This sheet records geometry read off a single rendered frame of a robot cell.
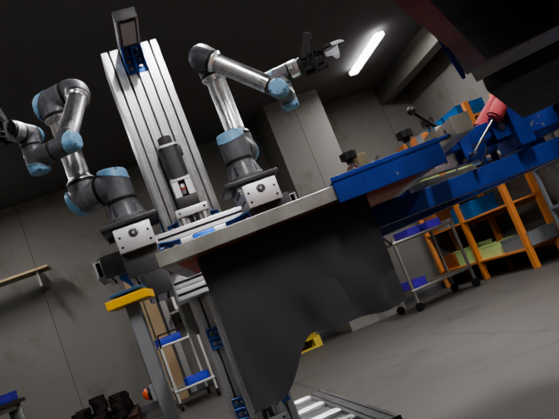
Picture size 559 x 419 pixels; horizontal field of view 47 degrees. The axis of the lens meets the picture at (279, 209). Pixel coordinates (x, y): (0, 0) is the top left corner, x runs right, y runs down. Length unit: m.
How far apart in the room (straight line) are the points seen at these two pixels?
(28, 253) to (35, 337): 1.21
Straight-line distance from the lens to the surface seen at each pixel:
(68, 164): 2.65
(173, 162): 2.64
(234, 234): 1.61
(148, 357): 2.03
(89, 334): 9.75
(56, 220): 10.00
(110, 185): 2.53
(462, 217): 9.19
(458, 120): 1.69
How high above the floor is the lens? 0.77
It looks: 8 degrees up
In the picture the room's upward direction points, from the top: 22 degrees counter-clockwise
